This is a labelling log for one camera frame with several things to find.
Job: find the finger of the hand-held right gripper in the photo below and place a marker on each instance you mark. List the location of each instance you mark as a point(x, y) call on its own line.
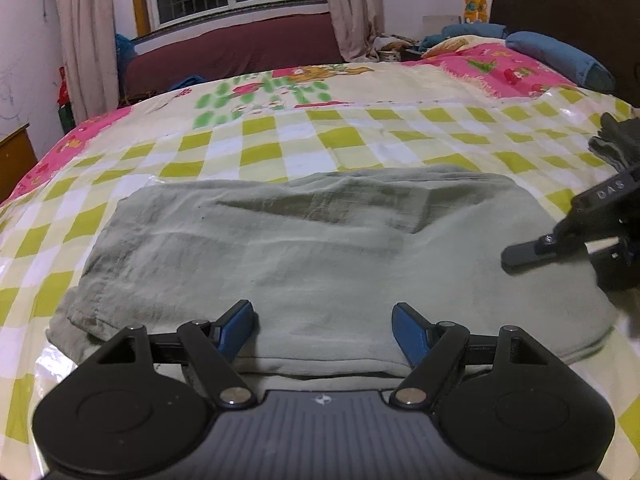
point(530, 252)

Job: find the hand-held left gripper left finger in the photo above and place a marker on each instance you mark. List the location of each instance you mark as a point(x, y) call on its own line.
point(238, 326)

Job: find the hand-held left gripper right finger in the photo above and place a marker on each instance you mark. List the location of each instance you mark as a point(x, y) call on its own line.
point(407, 331)

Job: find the light green pants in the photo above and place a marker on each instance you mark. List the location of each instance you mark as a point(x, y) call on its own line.
point(325, 260)

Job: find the light grey folded cloth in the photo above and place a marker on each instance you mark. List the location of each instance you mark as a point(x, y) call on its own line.
point(602, 149)

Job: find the dark grey folded clothes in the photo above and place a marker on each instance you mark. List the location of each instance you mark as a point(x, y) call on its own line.
point(622, 135)

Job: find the blue pillow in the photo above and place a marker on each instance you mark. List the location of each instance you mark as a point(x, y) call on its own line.
point(555, 57)

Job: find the dark wooden headboard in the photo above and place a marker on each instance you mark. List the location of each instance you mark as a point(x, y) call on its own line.
point(565, 5)

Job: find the blue folded cloth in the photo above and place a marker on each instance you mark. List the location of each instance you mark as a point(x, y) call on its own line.
point(465, 34)

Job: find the pink printed blanket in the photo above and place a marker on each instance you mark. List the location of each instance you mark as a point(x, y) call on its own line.
point(375, 82)

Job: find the orange snack package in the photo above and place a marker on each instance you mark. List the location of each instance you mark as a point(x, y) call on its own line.
point(473, 4)

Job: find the small blue cloth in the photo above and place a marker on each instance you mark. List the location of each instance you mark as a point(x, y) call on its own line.
point(187, 83)

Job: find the maroon covered sofa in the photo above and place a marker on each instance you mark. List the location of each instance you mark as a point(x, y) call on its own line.
point(230, 52)

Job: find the wooden bedside cabinet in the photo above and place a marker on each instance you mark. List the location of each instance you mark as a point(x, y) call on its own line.
point(17, 157)

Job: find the red bag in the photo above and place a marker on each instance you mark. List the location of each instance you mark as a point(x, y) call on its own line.
point(64, 87)

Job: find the blue plastic bag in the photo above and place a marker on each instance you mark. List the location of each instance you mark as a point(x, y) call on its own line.
point(125, 47)

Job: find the beige curtain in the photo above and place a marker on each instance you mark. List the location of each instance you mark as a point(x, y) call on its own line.
point(352, 5)
point(85, 35)

